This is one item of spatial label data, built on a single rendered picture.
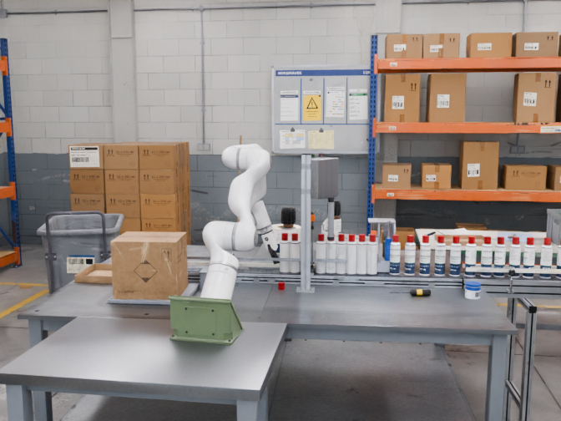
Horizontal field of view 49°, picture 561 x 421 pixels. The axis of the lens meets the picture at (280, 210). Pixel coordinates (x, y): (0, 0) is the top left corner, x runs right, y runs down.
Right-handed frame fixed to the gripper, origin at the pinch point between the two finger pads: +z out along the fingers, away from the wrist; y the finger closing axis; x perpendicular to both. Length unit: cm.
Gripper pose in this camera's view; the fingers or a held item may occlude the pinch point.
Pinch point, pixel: (275, 259)
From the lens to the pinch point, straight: 319.9
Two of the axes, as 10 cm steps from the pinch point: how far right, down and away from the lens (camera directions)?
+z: 3.4, 9.3, 1.1
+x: -9.4, 3.2, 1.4
